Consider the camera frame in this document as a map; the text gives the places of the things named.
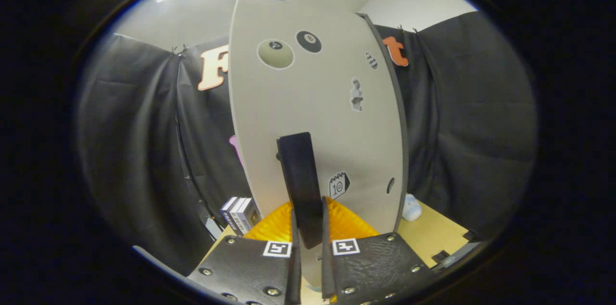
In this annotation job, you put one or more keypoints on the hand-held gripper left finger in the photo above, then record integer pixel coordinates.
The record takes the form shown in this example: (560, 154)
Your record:
(240, 266)

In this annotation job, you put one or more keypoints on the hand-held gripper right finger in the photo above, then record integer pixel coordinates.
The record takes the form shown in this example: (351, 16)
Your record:
(375, 266)

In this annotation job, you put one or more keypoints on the white cabinet door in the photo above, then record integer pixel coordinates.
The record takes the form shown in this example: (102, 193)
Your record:
(288, 103)

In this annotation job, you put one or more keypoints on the black table clamp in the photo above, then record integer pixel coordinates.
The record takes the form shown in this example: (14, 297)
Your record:
(440, 256)
(471, 236)

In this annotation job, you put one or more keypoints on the white rounded object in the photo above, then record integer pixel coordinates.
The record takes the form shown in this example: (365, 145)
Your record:
(412, 207)

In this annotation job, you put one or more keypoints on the grey cabinet body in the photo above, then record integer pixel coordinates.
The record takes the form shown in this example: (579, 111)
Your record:
(403, 151)

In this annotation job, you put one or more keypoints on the black backdrop cloth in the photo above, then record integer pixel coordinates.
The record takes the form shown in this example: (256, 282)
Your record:
(130, 151)

